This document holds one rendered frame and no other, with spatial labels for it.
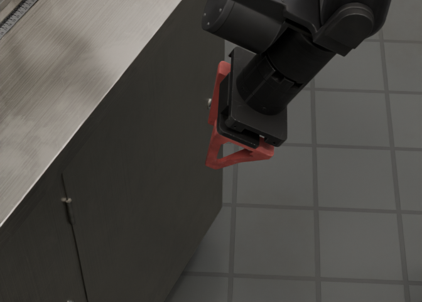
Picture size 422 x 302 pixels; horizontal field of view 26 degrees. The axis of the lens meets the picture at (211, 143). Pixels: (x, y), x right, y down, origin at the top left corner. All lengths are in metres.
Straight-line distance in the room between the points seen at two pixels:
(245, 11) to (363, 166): 1.54
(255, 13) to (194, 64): 0.77
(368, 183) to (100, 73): 1.17
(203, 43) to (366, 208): 0.82
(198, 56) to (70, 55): 0.36
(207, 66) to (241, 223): 0.64
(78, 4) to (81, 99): 0.19
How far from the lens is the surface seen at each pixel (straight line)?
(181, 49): 1.51
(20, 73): 1.29
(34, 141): 1.20
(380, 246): 2.20
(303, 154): 2.34
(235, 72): 0.93
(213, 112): 1.00
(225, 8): 0.82
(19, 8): 1.39
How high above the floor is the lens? 1.80
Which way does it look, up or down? 50 degrees down
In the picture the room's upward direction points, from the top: straight up
